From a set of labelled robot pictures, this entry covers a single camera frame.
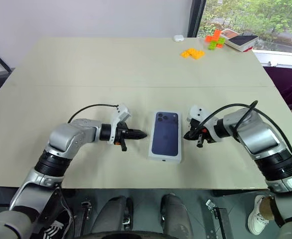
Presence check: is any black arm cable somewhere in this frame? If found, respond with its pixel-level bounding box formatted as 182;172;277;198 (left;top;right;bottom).
195;100;292;170
67;103;120;124

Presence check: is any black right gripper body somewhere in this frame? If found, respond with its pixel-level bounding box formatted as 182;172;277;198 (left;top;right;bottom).
189;119;209;148

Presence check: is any white box with orange print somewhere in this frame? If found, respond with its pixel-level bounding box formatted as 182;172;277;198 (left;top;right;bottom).
220;28;241;42

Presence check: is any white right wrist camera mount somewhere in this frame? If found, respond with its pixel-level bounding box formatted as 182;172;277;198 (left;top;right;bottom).
185;105;219;144

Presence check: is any tan trouser leg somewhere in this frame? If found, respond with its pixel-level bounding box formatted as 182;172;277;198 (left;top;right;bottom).
259;196;275;221

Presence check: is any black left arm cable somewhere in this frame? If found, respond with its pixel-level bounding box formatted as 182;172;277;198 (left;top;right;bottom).
67;103;120;124

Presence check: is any white sneaker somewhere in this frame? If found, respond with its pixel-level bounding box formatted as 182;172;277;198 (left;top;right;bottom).
247;195;270;235

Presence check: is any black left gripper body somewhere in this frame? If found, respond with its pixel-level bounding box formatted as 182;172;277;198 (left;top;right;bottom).
114;121;130;152

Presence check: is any black window frame post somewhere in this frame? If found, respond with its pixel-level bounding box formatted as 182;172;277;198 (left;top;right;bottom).
186;0;207;38

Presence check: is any dark grey rounded shape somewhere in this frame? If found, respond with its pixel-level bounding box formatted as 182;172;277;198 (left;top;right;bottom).
159;193;194;239

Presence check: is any black curved rim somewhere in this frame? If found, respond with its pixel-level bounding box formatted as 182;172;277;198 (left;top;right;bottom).
80;230;167;239

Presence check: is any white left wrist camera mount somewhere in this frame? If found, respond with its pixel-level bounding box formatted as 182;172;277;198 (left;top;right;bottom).
107;103;132;145

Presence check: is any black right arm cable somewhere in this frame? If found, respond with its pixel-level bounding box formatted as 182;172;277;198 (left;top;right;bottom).
195;100;292;170

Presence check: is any purple sofa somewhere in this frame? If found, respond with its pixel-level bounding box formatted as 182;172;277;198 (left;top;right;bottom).
262;65;292;107

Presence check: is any white window sill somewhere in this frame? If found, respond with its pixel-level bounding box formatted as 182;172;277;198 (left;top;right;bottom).
252;49;292;68

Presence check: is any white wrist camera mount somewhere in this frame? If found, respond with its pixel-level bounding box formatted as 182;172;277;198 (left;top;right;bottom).
185;105;219;144
107;103;132;145

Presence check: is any yellow toy brick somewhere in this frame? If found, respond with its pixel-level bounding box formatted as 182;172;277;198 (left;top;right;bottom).
180;47;199;59
189;50;206;61

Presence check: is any silver metal bracket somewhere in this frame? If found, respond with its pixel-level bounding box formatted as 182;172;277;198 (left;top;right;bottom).
80;198;92;220
205;199;219;220

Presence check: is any black shoe with white stripes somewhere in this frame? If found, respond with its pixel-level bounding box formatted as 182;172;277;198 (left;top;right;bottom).
42;211;71;239

